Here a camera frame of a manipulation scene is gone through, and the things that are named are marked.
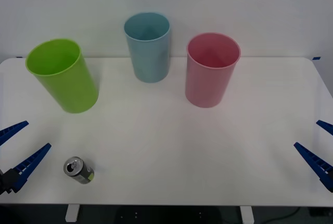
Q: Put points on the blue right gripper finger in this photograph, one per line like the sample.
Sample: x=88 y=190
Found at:
x=326 y=127
x=314 y=162

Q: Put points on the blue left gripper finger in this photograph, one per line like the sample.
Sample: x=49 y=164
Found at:
x=10 y=131
x=31 y=161

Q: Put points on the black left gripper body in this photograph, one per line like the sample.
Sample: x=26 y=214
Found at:
x=4 y=183

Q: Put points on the black drink can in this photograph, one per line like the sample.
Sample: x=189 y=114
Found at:
x=82 y=173

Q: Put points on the white table leg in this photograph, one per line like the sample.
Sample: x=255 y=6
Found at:
x=247 y=214
x=72 y=213

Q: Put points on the green plastic bin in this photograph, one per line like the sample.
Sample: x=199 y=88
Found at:
x=65 y=83

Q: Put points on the pink plastic bin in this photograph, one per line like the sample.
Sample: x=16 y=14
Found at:
x=208 y=83

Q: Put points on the pale blue plastic bin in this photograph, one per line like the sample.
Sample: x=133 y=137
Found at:
x=151 y=57

